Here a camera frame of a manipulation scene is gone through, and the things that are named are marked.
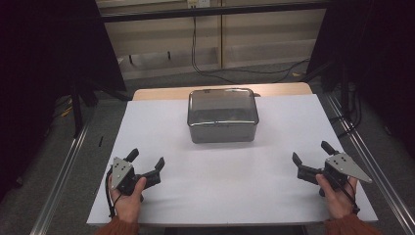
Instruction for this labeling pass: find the white table mat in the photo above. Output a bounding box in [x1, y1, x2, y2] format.
[86, 93, 380, 227]

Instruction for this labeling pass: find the black metal stand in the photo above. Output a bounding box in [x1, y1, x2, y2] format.
[69, 81, 99, 138]

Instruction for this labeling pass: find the transparent grey lidded box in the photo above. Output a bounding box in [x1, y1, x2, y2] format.
[186, 87, 260, 145]

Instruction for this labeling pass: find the person's left hand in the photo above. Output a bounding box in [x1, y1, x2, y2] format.
[108, 175, 148, 224]

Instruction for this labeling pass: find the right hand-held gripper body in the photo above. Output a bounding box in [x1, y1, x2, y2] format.
[321, 152, 374, 197]

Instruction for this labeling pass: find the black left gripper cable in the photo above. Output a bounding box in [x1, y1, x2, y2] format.
[104, 166, 123, 219]

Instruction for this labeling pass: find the beige wooden cabinet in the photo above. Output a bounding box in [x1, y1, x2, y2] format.
[97, 0, 328, 81]

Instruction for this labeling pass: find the black curtain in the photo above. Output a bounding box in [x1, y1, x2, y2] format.
[305, 0, 415, 160]
[0, 0, 128, 200]

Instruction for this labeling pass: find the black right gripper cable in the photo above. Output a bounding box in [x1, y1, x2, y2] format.
[327, 170, 361, 215]

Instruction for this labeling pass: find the person's right hand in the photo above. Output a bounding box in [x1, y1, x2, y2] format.
[315, 173, 359, 220]

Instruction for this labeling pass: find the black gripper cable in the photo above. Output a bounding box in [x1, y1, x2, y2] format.
[104, 166, 123, 219]
[327, 170, 361, 215]

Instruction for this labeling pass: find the bundle of black floor cables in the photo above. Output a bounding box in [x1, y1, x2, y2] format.
[327, 82, 363, 140]

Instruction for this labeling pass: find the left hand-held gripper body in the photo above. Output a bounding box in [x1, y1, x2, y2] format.
[110, 157, 145, 197]

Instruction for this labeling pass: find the black power cable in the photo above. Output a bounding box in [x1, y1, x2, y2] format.
[190, 15, 311, 84]

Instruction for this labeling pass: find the metal floor rail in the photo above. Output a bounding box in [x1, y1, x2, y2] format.
[325, 93, 415, 235]
[28, 118, 93, 235]

